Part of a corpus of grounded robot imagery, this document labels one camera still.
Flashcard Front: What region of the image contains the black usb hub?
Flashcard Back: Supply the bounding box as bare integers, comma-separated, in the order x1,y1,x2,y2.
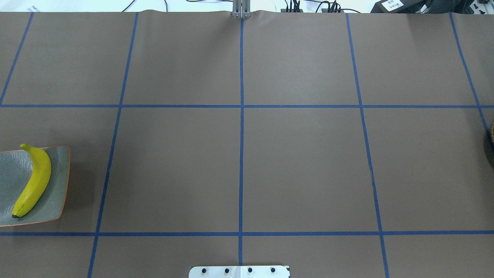
280,0,303,14
319,1,344,14

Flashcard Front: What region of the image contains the brown wicker basket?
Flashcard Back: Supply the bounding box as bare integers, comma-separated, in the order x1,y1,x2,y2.
484,120,494,169

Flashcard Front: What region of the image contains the aluminium frame post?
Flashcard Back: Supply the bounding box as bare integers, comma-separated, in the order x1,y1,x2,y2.
232,0,252,19

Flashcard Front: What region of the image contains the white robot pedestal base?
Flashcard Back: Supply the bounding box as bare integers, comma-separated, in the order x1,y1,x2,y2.
188,265,291,278

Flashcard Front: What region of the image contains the black usb hub near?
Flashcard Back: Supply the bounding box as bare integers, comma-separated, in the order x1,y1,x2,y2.
319,1,344,14

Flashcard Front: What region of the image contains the grey square plate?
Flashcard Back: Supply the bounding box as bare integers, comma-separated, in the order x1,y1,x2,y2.
0,146,70,227

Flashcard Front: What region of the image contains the black usb hub far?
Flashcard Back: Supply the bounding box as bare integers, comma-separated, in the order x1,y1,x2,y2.
280,0,303,14

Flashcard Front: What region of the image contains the black power adapter box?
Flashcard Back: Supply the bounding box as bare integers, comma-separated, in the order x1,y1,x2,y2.
371,0,432,14

